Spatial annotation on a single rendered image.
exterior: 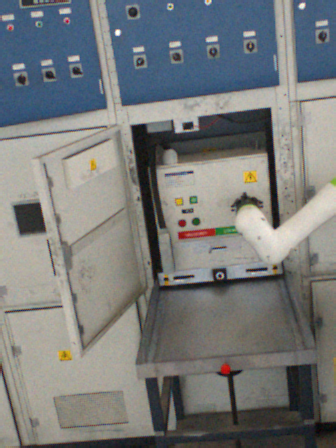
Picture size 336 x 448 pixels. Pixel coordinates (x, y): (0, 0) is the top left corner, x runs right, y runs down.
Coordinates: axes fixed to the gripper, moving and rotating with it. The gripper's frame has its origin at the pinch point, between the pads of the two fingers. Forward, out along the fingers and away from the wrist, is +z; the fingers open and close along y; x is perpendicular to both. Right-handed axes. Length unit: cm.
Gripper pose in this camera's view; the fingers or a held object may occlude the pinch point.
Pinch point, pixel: (245, 197)
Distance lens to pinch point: 253.3
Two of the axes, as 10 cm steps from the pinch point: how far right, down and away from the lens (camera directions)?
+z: 0.5, -3.5, 9.4
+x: -1.3, -9.3, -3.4
